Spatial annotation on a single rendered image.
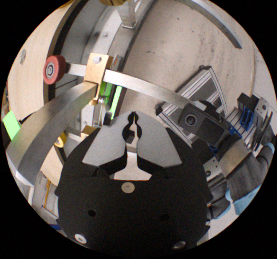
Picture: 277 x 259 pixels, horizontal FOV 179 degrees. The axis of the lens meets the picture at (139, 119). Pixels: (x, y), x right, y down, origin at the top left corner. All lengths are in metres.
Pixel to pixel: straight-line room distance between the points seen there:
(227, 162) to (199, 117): 0.10
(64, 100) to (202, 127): 0.23
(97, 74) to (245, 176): 0.35
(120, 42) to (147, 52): 0.72
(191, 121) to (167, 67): 1.00
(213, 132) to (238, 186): 0.12
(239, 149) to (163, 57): 1.07
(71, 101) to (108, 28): 0.44
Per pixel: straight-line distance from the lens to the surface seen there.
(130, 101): 1.18
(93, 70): 0.25
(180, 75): 1.20
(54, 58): 0.28
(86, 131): 0.36
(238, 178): 0.19
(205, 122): 0.19
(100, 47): 0.52
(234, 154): 0.19
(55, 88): 0.44
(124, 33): 0.42
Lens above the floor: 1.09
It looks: 58 degrees down
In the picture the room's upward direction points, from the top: 178 degrees clockwise
